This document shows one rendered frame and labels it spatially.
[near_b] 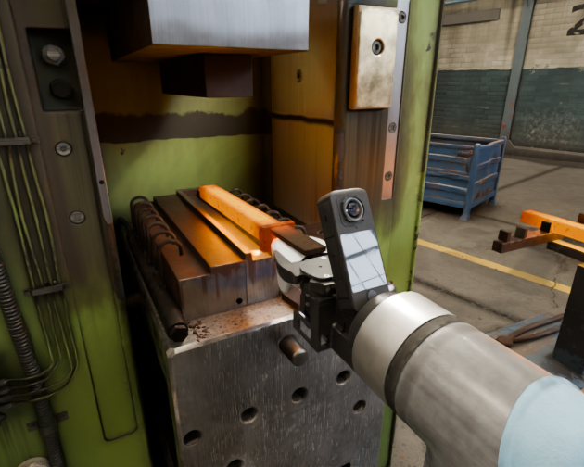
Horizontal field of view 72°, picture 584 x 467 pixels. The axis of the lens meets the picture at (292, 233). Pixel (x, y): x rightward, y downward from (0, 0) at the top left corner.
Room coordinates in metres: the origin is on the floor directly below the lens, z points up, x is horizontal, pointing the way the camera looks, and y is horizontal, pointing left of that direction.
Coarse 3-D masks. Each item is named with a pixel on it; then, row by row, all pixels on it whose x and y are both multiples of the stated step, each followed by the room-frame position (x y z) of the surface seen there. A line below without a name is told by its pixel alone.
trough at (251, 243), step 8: (184, 192) 0.89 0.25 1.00; (192, 192) 0.90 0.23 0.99; (200, 200) 0.86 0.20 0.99; (208, 208) 0.79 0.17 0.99; (216, 216) 0.74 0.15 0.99; (224, 216) 0.73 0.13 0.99; (224, 224) 0.69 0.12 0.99; (232, 224) 0.69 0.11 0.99; (232, 232) 0.66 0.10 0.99; (240, 232) 0.66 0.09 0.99; (240, 240) 0.62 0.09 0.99; (248, 240) 0.62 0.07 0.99; (256, 240) 0.60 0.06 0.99; (248, 248) 0.58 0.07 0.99; (256, 248) 0.58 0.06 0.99; (256, 256) 0.55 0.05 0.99; (264, 256) 0.55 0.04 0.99
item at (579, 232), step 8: (528, 216) 0.79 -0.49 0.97; (536, 216) 0.78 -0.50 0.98; (544, 216) 0.77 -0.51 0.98; (552, 216) 0.77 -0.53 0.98; (536, 224) 0.77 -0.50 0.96; (560, 224) 0.73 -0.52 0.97; (568, 224) 0.72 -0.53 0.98; (576, 224) 0.72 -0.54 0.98; (552, 232) 0.74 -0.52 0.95; (560, 232) 0.73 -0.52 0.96; (568, 232) 0.71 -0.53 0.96; (576, 232) 0.70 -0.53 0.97
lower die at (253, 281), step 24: (144, 216) 0.76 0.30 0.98; (168, 216) 0.74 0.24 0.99; (192, 216) 0.73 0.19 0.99; (192, 240) 0.61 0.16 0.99; (216, 240) 0.61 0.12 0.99; (168, 264) 0.54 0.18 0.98; (192, 264) 0.53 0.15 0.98; (216, 264) 0.51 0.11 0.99; (240, 264) 0.53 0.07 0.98; (264, 264) 0.54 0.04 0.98; (192, 288) 0.49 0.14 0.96; (216, 288) 0.51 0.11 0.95; (240, 288) 0.52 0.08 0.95; (264, 288) 0.54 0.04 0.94; (192, 312) 0.49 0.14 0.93; (216, 312) 0.51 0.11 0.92
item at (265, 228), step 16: (208, 192) 0.71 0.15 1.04; (224, 192) 0.71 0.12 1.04; (224, 208) 0.63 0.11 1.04; (240, 208) 0.59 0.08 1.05; (256, 208) 0.59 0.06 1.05; (240, 224) 0.57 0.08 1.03; (256, 224) 0.52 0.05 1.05; (272, 224) 0.49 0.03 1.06; (288, 224) 0.50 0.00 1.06; (272, 240) 0.48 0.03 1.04; (288, 240) 0.44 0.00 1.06; (304, 240) 0.44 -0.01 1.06
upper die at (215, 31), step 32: (128, 0) 0.59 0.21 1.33; (160, 0) 0.49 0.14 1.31; (192, 0) 0.51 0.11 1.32; (224, 0) 0.52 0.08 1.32; (256, 0) 0.54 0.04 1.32; (288, 0) 0.56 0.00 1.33; (128, 32) 0.62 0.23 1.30; (160, 32) 0.49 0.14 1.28; (192, 32) 0.50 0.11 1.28; (224, 32) 0.52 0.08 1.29; (256, 32) 0.54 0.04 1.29; (288, 32) 0.56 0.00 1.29
